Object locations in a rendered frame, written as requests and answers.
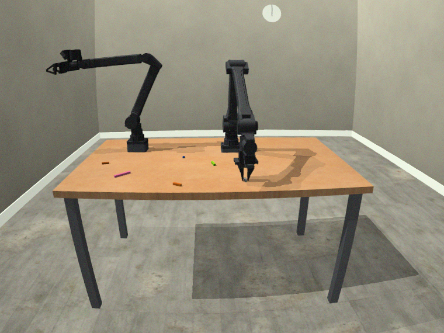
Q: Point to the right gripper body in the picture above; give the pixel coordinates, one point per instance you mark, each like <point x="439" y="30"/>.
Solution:
<point x="61" y="70"/>

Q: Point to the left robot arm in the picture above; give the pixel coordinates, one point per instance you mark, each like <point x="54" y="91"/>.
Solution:
<point x="243" y="123"/>

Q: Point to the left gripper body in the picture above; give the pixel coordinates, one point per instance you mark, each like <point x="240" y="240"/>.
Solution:
<point x="241" y="164"/>

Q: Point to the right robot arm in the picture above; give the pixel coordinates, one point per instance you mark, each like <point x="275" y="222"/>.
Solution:
<point x="133" y="121"/>

